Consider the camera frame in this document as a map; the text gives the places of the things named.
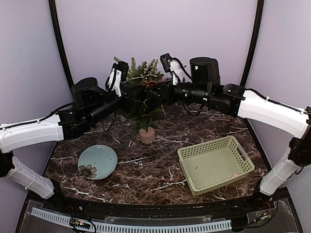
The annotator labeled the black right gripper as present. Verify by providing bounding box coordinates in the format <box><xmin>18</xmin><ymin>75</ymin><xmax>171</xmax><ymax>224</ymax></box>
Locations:
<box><xmin>147</xmin><ymin>77</ymin><xmax>212</xmax><ymax>105</ymax></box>

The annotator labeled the red ball ornament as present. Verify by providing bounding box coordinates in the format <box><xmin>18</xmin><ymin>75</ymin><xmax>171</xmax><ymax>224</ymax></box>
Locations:
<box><xmin>145</xmin><ymin>81</ymin><xmax>157</xmax><ymax>88</ymax></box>

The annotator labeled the small green christmas tree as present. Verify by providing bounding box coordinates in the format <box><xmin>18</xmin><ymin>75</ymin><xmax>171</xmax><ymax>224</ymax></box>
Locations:
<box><xmin>117</xmin><ymin>57</ymin><xmax>165</xmax><ymax>131</ymax></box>

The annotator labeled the small silver bell cluster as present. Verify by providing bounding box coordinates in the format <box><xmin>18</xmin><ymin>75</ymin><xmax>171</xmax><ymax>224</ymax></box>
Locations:
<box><xmin>141</xmin><ymin>67</ymin><xmax>151</xmax><ymax>80</ymax></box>

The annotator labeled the green perforated plastic basket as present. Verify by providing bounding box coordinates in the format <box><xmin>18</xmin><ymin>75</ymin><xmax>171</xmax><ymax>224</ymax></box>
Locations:
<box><xmin>177</xmin><ymin>135</ymin><xmax>255</xmax><ymax>197</ymax></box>

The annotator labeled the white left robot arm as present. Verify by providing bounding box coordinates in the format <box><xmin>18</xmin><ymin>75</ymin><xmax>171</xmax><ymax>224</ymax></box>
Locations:
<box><xmin>0</xmin><ymin>77</ymin><xmax>145</xmax><ymax>212</ymax></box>

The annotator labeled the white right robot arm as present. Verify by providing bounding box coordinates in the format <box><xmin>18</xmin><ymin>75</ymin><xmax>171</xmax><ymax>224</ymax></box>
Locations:
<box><xmin>146</xmin><ymin>54</ymin><xmax>311</xmax><ymax>211</ymax></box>

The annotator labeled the pink tree pot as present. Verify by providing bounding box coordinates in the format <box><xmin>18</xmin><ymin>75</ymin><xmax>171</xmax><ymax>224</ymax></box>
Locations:
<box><xmin>139</xmin><ymin>127</ymin><xmax>156</xmax><ymax>144</ymax></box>

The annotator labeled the teal flower plate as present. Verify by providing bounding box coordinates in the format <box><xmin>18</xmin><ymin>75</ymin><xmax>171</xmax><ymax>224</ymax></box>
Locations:
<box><xmin>78</xmin><ymin>145</ymin><xmax>118</xmax><ymax>181</ymax></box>

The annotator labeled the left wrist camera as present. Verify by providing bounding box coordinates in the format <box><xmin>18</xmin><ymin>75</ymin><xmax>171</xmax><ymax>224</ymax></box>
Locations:
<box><xmin>105</xmin><ymin>61</ymin><xmax>129</xmax><ymax>97</ymax></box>

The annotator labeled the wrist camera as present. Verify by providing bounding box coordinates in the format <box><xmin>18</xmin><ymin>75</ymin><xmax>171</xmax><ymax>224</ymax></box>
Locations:
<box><xmin>160</xmin><ymin>53</ymin><xmax>192</xmax><ymax>85</ymax></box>
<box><xmin>105</xmin><ymin>61</ymin><xmax>129</xmax><ymax>97</ymax></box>

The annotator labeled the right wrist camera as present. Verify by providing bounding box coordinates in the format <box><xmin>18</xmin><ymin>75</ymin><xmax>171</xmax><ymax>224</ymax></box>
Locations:
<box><xmin>160</xmin><ymin>53</ymin><xmax>192</xmax><ymax>85</ymax></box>

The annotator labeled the black front rail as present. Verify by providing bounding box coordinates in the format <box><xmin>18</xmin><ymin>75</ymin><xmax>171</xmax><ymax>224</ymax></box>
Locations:
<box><xmin>26</xmin><ymin>188</ymin><xmax>277</xmax><ymax>223</ymax></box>

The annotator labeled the black left corner post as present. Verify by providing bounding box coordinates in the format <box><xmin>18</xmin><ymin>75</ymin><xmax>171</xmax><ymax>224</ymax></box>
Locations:
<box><xmin>48</xmin><ymin>0</ymin><xmax>74</xmax><ymax>100</ymax></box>

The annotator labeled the black corner post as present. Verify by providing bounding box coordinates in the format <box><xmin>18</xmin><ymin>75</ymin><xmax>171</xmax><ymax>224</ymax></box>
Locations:
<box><xmin>48</xmin><ymin>0</ymin><xmax>74</xmax><ymax>100</ymax></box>
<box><xmin>235</xmin><ymin>0</ymin><xmax>265</xmax><ymax>101</ymax></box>

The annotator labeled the white slotted cable duct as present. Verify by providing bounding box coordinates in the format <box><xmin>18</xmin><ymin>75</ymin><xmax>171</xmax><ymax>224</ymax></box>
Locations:
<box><xmin>31</xmin><ymin>207</ymin><xmax>232</xmax><ymax>233</ymax></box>

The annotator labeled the black right corner post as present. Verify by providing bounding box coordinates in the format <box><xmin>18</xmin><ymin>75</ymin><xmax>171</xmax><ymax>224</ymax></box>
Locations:
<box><xmin>235</xmin><ymin>0</ymin><xmax>265</xmax><ymax>101</ymax></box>

